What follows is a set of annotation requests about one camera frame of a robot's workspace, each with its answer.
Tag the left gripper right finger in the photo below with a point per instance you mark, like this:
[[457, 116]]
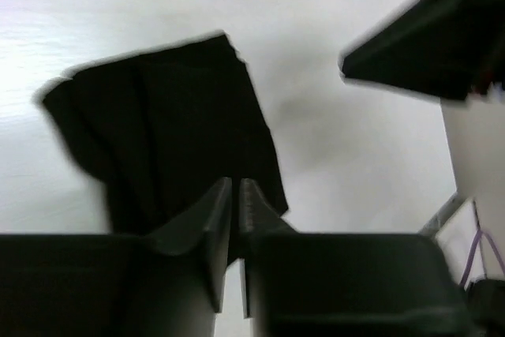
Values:
[[326, 284]]

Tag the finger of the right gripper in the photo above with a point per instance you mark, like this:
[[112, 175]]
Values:
[[444, 48]]

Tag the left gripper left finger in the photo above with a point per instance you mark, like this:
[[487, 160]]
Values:
[[166, 283]]

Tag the black skirt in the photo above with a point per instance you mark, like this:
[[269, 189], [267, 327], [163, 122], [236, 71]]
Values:
[[159, 128]]

